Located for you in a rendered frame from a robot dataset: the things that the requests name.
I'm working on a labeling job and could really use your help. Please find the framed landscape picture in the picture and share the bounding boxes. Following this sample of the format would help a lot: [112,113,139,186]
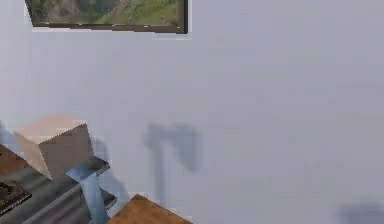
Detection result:
[24,0,189,35]

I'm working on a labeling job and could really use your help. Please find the beige cardboard box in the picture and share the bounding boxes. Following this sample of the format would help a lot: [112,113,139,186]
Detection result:
[13,114,95,181]

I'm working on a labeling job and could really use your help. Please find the dark patterned flat object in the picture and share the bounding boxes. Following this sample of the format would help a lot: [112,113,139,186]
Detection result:
[0,180,33,215]

